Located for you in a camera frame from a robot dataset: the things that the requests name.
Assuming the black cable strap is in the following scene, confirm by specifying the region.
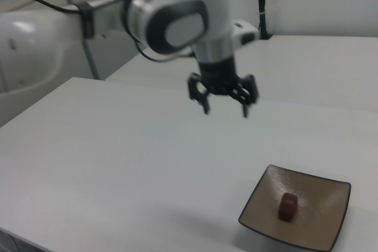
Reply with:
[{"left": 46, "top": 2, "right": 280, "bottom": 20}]
[{"left": 77, "top": 1, "right": 96, "bottom": 40}]

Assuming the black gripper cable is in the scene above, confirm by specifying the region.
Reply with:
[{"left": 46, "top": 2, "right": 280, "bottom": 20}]
[{"left": 25, "top": 0, "right": 196, "bottom": 64}]

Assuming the small round brown food item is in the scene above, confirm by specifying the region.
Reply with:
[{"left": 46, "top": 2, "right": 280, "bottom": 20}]
[{"left": 277, "top": 191, "right": 299, "bottom": 223}]

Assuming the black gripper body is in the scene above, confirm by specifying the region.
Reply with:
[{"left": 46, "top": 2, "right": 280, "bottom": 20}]
[{"left": 197, "top": 55, "right": 240, "bottom": 96}]

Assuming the square brown ceramic plate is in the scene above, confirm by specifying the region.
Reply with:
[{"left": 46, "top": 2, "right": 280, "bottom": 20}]
[{"left": 237, "top": 163, "right": 353, "bottom": 252}]

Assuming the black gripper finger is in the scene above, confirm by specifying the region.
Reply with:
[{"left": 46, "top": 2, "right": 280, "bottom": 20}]
[
  {"left": 229, "top": 73, "right": 260, "bottom": 119},
  {"left": 187, "top": 71, "right": 211, "bottom": 115}
]

